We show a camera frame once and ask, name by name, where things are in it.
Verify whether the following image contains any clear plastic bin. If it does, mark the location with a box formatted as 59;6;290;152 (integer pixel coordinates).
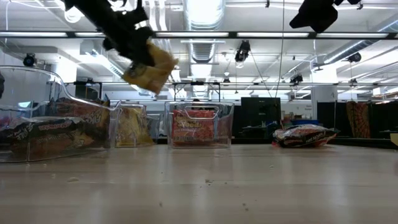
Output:
0;65;123;164
164;101;235;149
114;103;162;147

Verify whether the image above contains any blue storage bin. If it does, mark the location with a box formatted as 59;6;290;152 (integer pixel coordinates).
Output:
292;119;318;126

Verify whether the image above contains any black cabinet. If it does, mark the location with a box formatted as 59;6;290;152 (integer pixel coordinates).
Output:
241;96;282;139

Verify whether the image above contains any dark room partition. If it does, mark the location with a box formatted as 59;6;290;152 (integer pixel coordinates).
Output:
317;101;398;140

